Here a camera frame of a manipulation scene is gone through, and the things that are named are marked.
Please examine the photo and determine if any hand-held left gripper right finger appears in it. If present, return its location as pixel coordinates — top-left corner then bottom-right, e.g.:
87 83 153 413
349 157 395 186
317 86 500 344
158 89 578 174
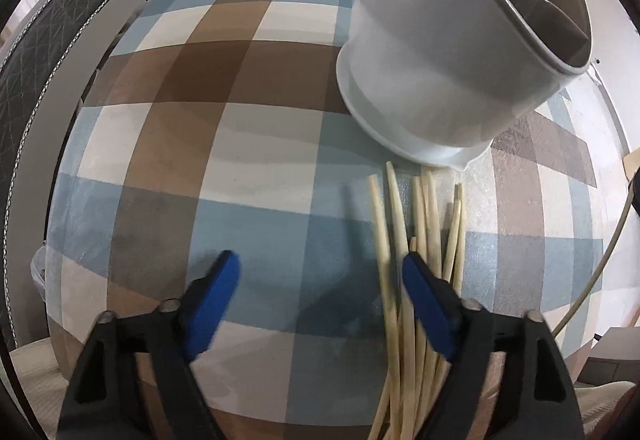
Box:
401 253 586 440

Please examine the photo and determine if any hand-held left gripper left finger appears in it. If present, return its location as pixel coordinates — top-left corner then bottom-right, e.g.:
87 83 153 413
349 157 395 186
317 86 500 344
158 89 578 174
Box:
56 249 242 440

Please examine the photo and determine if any bunch of wooden chopsticks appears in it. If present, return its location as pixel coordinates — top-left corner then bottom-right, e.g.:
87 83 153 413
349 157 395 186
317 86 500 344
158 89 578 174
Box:
367 161 468 440

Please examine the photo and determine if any white utensil holder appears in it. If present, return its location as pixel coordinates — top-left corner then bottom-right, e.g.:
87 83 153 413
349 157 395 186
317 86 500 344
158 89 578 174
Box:
336 0 593 170

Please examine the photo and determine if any checked rug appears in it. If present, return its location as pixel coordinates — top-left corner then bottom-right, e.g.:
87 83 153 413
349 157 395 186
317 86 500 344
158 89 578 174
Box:
45 0 621 440

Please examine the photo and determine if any grey box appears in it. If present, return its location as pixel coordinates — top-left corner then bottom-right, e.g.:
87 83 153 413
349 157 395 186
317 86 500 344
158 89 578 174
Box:
577 327 640 383

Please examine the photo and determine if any beige knit shoe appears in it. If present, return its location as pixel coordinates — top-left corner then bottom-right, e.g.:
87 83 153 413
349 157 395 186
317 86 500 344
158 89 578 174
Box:
575 380 638 440

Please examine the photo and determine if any grey quilted bed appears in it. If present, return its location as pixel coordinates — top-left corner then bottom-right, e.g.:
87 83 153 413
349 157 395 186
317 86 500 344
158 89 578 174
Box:
0 0 161 346

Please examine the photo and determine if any white cable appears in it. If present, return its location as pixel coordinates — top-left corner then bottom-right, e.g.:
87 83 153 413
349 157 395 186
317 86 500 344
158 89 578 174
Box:
552 155 640 336

